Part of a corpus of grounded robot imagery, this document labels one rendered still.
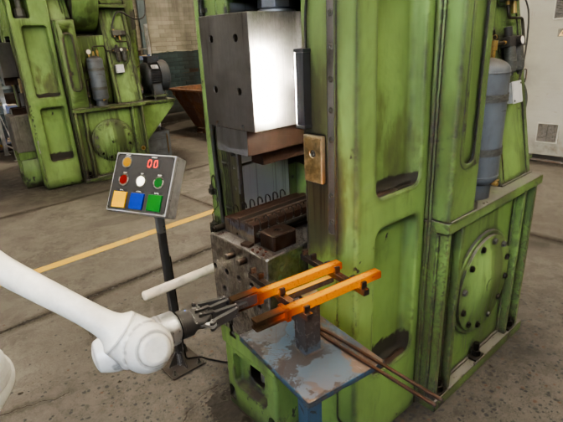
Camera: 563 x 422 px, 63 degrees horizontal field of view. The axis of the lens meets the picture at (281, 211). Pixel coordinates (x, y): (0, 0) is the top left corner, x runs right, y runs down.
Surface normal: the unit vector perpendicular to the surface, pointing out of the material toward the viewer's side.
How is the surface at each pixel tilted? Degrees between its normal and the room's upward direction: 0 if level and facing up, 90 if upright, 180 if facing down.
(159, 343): 69
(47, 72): 89
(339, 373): 0
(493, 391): 0
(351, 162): 90
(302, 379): 0
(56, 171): 90
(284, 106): 90
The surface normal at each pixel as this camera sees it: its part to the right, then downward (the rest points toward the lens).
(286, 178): 0.66, 0.24
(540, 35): -0.69, 0.29
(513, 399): -0.04, -0.93
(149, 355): 0.63, -0.14
